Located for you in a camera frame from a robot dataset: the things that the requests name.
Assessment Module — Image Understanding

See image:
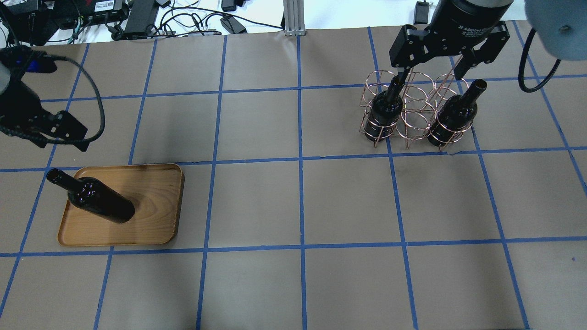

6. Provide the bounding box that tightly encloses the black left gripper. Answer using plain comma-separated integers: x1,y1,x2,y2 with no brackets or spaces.
0,84,90,152

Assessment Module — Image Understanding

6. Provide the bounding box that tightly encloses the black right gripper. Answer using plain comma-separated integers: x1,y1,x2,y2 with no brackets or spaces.
388,0,511,87

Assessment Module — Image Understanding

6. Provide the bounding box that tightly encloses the dark wine bottle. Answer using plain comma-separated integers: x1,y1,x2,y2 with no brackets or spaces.
361,75,404,146
427,79,487,148
46,168,135,224

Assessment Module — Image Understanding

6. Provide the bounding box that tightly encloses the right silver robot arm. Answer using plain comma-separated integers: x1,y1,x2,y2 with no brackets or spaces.
388,0,586,80

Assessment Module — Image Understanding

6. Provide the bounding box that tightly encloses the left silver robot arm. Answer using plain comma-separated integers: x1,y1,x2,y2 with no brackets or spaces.
0,64,90,152

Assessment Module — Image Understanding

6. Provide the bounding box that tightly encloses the wooden tray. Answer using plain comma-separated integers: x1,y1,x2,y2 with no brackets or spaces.
57,163,184,247

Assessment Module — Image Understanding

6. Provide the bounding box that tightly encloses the black power adapter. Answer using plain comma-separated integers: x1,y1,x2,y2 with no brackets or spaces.
220,16,248,35

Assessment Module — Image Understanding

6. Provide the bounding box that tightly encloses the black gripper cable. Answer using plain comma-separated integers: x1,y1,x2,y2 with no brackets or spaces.
0,46,106,145

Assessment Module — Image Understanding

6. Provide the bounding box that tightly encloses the copper wire bottle basket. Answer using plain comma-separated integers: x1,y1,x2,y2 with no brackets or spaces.
359,70,473,152

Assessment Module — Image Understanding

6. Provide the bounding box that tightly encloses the aluminium frame post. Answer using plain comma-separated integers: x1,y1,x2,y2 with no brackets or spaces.
283,0,307,36

